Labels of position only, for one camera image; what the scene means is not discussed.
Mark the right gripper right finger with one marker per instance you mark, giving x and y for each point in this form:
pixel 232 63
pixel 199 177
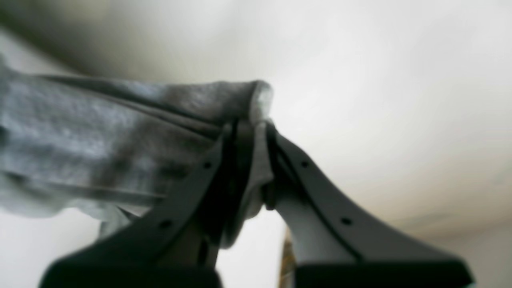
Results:
pixel 337 244

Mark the grey T-shirt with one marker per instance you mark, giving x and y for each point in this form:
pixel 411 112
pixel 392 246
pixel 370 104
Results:
pixel 112 148

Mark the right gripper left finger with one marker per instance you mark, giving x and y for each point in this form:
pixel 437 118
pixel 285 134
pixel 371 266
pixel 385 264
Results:
pixel 176 243

